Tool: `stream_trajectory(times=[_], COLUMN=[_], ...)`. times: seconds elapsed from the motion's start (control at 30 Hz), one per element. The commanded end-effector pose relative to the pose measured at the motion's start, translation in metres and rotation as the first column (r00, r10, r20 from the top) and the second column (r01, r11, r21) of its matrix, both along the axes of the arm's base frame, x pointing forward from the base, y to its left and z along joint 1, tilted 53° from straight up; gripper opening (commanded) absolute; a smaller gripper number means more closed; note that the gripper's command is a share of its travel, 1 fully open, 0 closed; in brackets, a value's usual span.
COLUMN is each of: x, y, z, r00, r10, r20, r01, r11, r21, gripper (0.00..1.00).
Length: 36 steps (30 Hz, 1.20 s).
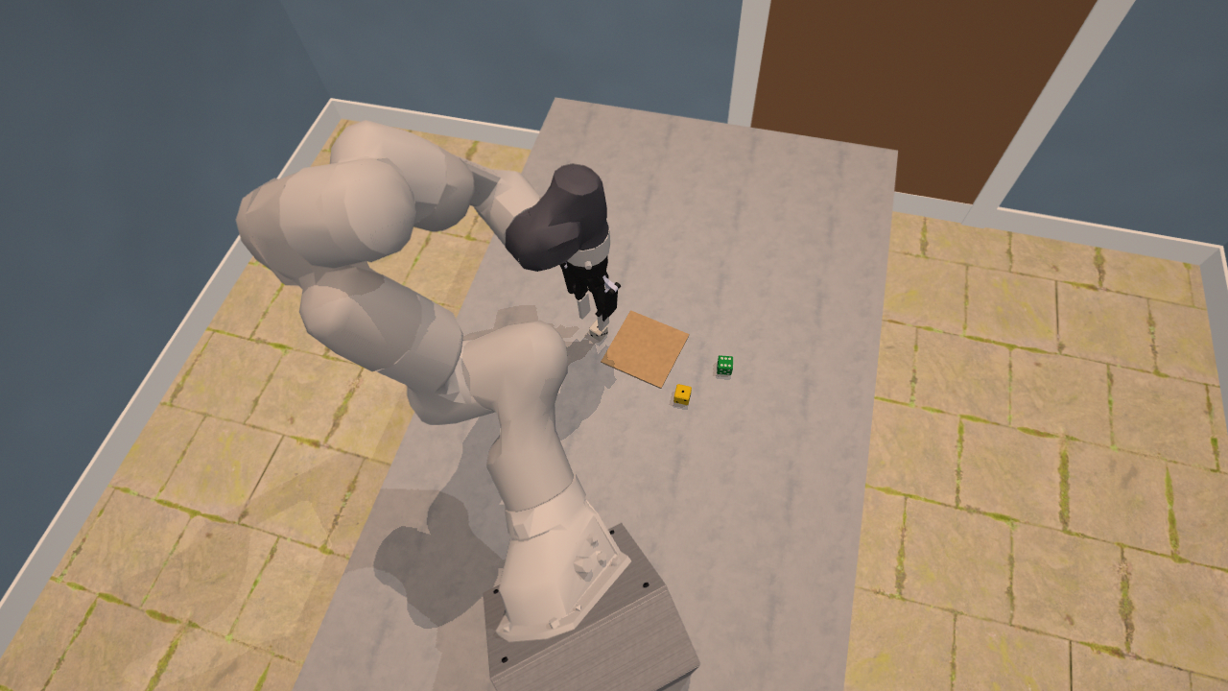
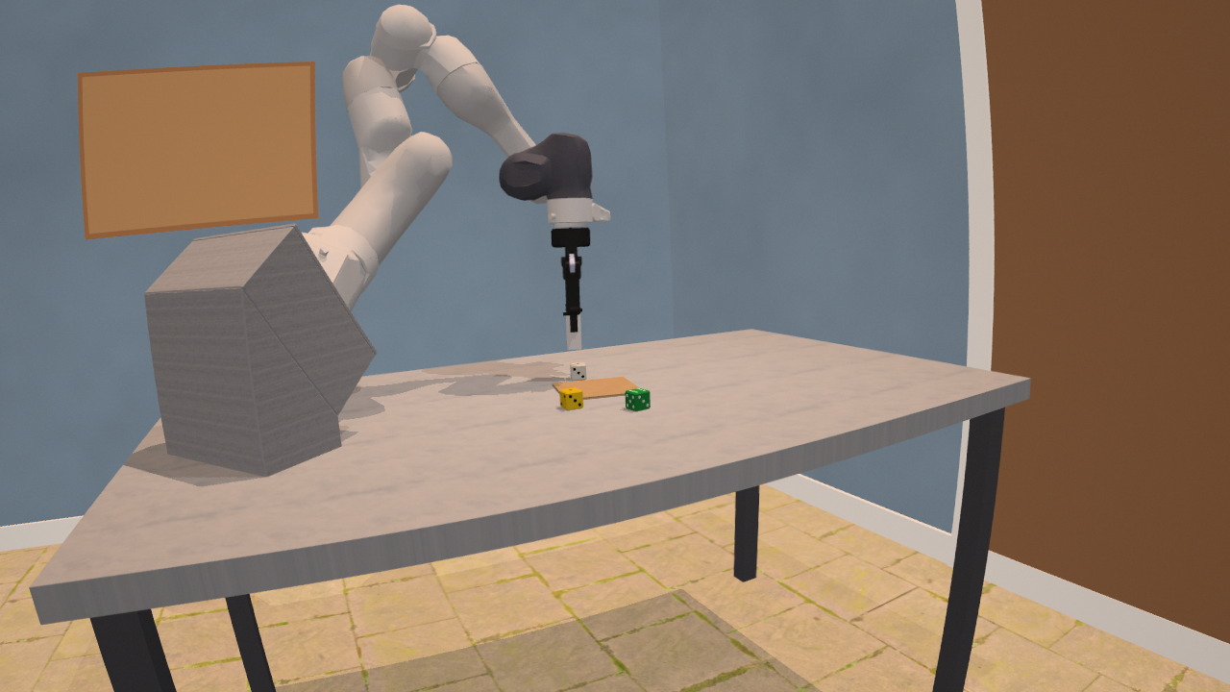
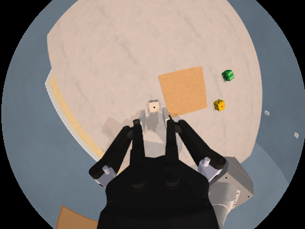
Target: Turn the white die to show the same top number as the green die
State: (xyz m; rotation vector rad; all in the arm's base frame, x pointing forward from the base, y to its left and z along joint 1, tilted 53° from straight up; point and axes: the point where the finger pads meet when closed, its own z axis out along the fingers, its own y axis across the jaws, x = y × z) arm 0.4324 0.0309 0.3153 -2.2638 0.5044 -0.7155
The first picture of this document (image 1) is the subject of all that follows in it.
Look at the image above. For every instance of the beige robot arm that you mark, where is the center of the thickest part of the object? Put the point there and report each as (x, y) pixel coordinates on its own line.
(312, 227)

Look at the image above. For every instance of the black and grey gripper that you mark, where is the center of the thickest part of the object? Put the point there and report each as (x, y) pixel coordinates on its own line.
(577, 280)

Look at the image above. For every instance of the tan square mat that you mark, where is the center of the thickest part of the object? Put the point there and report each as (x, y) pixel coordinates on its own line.
(645, 348)

